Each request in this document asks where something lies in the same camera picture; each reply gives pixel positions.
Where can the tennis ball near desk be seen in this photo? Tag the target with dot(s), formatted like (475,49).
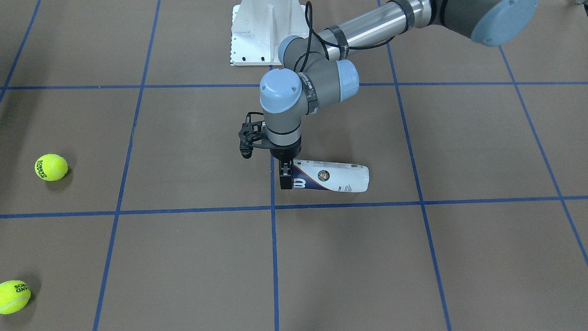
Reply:
(51,167)

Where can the brown paper table cover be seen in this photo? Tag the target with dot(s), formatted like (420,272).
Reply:
(475,218)

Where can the white tennis ball can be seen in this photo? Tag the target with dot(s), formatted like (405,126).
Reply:
(322,175)

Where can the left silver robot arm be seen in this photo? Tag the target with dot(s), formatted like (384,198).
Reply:
(316,72)

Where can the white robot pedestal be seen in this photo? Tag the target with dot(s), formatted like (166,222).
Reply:
(258,28)

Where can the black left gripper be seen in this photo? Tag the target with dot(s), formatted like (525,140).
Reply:
(285,152)

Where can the tennis ball far from desk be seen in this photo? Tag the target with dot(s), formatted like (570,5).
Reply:
(14,295)

